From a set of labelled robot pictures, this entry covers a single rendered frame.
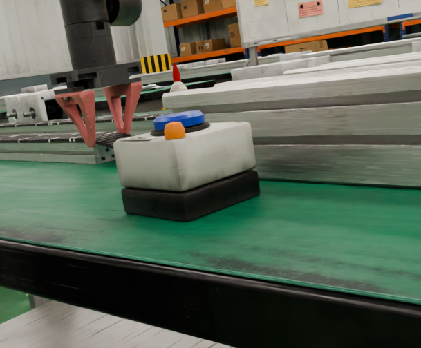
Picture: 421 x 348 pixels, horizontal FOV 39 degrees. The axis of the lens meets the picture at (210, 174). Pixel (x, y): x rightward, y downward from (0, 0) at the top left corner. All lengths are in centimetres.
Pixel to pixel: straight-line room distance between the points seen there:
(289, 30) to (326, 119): 353
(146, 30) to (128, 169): 852
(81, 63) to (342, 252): 52
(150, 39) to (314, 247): 863
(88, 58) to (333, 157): 39
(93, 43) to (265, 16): 336
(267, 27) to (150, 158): 368
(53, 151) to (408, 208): 62
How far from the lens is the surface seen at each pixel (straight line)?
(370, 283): 29
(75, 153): 86
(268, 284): 31
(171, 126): 43
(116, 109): 83
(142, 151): 45
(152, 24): 878
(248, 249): 35
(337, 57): 237
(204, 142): 44
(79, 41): 78
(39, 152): 95
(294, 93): 49
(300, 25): 396
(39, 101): 158
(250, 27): 418
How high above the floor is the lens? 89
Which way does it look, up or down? 10 degrees down
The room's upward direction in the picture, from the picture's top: 9 degrees counter-clockwise
